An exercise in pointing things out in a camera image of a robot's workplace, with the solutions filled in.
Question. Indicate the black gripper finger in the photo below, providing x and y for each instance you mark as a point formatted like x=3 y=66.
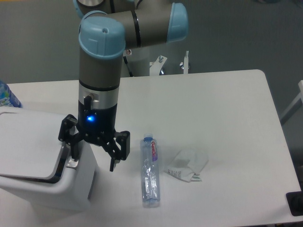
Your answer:
x=67 y=134
x=117 y=146

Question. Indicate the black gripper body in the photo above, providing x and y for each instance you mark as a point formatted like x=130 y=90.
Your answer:
x=97 y=126

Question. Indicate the white push-button trash can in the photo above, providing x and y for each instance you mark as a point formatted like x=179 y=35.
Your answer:
x=37 y=167

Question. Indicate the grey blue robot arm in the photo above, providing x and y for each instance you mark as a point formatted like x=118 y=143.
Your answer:
x=107 y=29

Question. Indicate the clear plastic water bottle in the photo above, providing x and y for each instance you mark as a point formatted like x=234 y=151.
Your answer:
x=150 y=179

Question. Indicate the blue patterned bottle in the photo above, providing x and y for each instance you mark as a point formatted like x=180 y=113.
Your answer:
x=7 y=97

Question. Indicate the crumpled white plastic wrapper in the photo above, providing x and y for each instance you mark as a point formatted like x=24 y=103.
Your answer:
x=187 y=165

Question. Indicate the black device at table edge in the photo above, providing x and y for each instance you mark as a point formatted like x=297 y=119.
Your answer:
x=295 y=203

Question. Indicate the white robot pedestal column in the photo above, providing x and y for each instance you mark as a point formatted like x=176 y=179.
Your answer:
x=136 y=62

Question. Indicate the white metal base bracket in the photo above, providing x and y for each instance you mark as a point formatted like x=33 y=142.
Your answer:
x=157 y=67

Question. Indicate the white bolted bracket post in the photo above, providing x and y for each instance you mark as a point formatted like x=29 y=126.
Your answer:
x=184 y=65

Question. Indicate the white frame at right edge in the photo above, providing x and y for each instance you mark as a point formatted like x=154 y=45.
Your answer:
x=293 y=106

